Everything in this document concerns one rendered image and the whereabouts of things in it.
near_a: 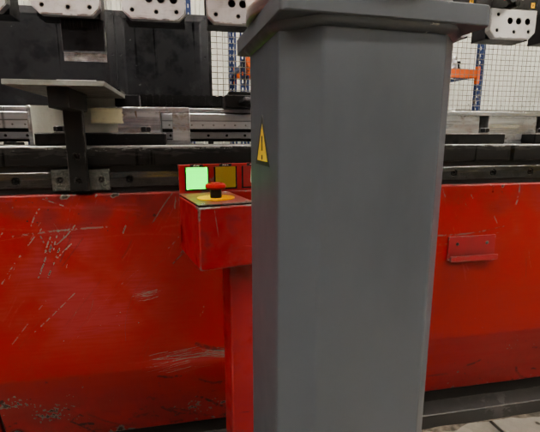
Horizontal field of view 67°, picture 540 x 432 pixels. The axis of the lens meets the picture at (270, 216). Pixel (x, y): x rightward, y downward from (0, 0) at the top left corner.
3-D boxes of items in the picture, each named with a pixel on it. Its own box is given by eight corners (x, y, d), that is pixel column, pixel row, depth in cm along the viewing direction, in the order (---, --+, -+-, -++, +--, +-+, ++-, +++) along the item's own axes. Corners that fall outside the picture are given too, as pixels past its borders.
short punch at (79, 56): (63, 60, 100) (59, 18, 98) (65, 61, 102) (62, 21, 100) (106, 61, 102) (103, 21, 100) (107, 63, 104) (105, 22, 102)
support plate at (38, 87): (1, 84, 75) (0, 78, 75) (48, 97, 100) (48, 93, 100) (104, 86, 78) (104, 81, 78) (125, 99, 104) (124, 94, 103)
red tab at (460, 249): (450, 262, 113) (453, 238, 112) (446, 260, 115) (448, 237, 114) (497, 259, 116) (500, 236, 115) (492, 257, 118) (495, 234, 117)
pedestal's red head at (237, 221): (200, 272, 72) (196, 170, 68) (181, 249, 86) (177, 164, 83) (300, 258, 80) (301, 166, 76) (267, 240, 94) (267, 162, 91)
